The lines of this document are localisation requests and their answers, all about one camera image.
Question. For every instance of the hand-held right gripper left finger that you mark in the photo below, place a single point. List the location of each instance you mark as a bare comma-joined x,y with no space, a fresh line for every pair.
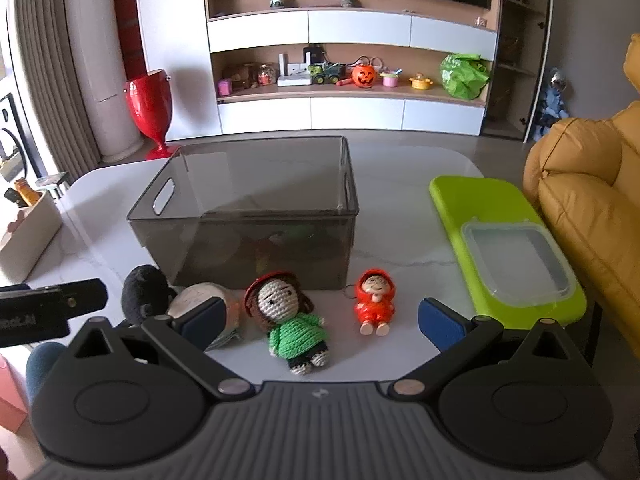
206,319

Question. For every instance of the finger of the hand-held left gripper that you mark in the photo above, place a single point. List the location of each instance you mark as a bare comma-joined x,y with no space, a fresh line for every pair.
75,296

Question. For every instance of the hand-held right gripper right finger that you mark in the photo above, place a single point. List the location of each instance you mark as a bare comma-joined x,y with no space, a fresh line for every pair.
441,322

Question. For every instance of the round white toy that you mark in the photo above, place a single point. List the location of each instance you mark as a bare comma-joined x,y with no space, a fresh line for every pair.
200,295

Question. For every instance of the black plush toy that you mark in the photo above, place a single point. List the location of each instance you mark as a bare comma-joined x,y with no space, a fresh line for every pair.
142,295

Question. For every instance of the crocheted doll green sweater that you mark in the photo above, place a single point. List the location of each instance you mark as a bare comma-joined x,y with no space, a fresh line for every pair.
292,325

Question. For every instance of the clear plastic container lid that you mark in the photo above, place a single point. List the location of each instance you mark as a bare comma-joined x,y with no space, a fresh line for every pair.
515,260

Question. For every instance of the grey translucent storage bin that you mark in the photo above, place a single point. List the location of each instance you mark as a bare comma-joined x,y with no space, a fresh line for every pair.
260,210

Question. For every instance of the person's leg in jeans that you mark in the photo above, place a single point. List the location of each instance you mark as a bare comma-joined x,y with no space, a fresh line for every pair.
44,367

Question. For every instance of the beige desk organizer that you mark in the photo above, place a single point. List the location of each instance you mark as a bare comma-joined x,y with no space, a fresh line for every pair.
27,240

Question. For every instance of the lime green cutting board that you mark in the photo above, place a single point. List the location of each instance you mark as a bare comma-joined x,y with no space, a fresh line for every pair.
450,210

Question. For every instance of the orange bottle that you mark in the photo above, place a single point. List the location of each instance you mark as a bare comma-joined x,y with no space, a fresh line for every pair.
26,191

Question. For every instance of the red goblet vase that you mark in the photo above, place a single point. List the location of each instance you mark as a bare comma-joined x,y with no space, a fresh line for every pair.
150,105

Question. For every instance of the pink toy cube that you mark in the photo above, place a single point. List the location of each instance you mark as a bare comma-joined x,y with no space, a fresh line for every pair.
223,88

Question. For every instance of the beige curtain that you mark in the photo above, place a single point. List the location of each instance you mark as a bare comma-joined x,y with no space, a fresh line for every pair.
45,60

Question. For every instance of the white standing air conditioner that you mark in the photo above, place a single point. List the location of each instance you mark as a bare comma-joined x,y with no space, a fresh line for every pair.
107,60

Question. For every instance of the yellow toy pot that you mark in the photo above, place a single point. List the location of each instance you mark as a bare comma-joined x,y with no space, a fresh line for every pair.
420,81

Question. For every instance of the blue rag doll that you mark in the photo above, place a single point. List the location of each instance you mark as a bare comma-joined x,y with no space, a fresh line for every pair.
551,105

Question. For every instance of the brown toy house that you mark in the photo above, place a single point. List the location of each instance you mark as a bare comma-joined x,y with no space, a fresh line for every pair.
241,76

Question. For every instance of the green plastic bag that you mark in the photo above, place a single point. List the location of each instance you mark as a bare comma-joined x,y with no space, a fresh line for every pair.
464,76

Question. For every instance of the pink toy pot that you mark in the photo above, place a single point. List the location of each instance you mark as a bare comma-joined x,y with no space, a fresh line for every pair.
390,78

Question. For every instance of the small glass jar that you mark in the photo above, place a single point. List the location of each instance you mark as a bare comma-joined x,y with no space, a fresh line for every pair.
265,75

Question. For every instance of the white flat box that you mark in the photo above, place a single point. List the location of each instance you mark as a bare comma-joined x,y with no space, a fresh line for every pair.
294,80

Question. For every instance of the orange pumpkin bucket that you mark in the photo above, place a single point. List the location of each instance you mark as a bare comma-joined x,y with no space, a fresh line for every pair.
364,76

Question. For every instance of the green toy tractor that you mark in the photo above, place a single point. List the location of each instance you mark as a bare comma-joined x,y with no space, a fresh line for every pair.
325,73

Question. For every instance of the black router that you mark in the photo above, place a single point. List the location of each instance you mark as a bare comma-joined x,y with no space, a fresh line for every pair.
313,55

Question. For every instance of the white wooden media cabinet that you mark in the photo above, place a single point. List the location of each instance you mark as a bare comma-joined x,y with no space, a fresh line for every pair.
350,35

